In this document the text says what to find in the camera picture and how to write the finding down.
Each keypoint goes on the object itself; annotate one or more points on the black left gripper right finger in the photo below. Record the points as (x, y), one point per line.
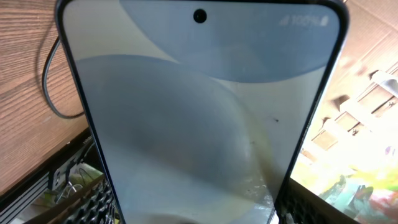
(296, 204)

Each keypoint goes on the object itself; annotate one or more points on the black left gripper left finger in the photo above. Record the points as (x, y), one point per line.
(93, 204)

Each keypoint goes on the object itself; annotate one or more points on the blue Samsung Galaxy smartphone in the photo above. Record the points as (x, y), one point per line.
(199, 109)

